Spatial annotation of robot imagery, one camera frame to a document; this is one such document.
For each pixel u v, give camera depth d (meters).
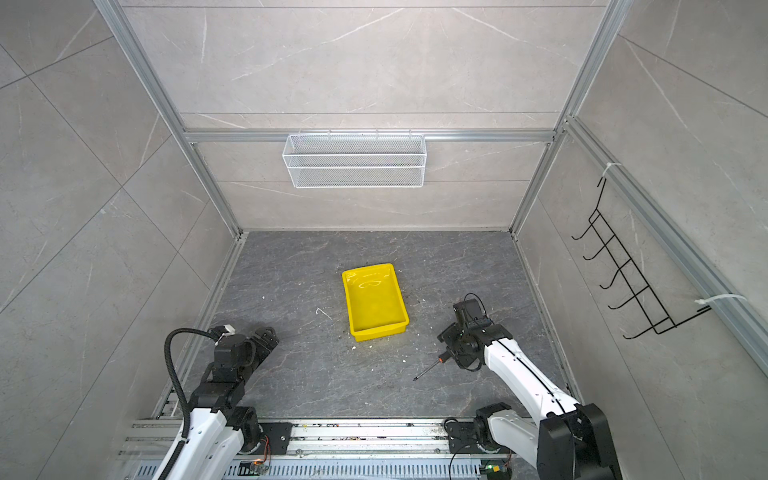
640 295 0.64
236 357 0.63
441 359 0.86
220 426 0.55
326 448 0.73
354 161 1.01
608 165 0.70
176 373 0.56
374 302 0.98
